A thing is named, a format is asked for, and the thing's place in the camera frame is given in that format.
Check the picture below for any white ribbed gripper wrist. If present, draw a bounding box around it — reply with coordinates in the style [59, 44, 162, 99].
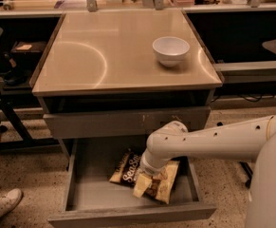
[133, 157, 164, 198]

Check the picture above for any brown sea salt chip bag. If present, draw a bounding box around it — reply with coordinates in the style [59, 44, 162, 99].
[109, 149, 179, 204]

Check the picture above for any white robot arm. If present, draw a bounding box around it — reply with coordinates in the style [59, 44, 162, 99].
[134, 115, 276, 228]

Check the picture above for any open middle drawer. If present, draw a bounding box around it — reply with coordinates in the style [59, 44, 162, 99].
[48, 136, 216, 228]

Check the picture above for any top grey drawer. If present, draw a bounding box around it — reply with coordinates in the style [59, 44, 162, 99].
[44, 106, 211, 139]

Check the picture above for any grey drawer cabinet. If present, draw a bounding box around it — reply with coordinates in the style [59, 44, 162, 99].
[28, 9, 225, 228]

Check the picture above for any white bowl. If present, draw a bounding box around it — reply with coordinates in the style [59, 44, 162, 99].
[153, 36, 190, 67]

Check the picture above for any white sneaker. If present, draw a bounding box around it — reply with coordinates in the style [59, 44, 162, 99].
[0, 188, 23, 218]

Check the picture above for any black box with label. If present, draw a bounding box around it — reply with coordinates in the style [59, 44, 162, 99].
[10, 41, 46, 54]

